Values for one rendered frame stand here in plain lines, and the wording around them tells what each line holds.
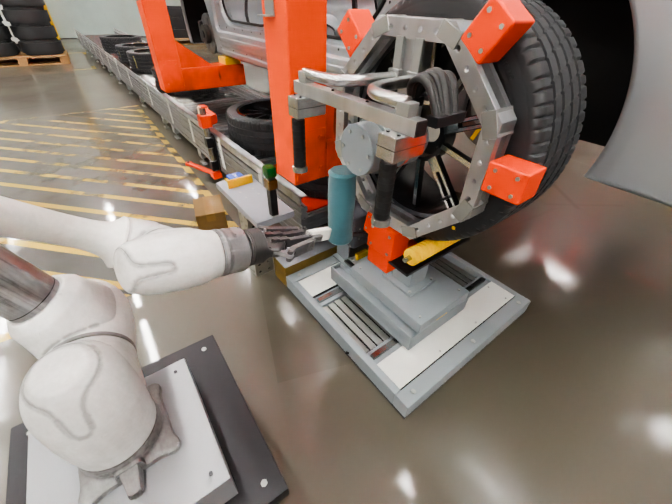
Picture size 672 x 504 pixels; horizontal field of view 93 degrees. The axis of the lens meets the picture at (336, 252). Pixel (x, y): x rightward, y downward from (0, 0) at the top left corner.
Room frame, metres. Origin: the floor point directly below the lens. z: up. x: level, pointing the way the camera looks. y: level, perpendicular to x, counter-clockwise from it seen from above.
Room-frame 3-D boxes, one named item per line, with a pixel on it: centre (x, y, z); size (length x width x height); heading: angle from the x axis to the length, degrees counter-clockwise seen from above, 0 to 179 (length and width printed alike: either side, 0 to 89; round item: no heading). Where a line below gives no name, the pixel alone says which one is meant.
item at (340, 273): (1.05, -0.28, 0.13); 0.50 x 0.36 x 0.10; 39
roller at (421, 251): (0.87, -0.33, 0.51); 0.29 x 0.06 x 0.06; 129
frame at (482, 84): (0.90, -0.18, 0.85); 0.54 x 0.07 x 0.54; 39
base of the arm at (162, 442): (0.26, 0.42, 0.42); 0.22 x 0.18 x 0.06; 39
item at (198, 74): (3.06, 1.11, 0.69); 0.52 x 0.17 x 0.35; 129
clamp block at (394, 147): (0.64, -0.12, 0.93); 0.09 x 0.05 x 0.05; 129
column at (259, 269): (1.29, 0.40, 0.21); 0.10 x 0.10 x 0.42; 39
